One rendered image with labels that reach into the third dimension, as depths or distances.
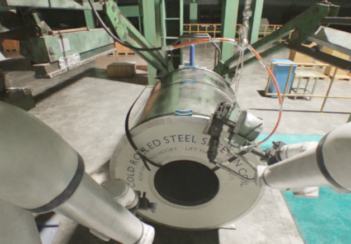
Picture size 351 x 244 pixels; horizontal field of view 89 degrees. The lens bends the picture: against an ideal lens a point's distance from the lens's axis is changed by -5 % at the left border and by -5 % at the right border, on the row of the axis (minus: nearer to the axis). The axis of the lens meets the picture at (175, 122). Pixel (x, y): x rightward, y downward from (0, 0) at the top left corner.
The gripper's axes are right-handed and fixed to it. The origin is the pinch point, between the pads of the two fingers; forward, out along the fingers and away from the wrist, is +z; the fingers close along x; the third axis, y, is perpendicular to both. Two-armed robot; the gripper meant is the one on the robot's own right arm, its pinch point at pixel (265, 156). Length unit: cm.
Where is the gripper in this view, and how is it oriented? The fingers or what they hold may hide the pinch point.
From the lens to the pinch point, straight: 115.9
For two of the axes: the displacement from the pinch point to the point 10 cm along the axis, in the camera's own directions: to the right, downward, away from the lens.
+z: -1.6, 2.1, 9.6
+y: -9.0, -4.4, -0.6
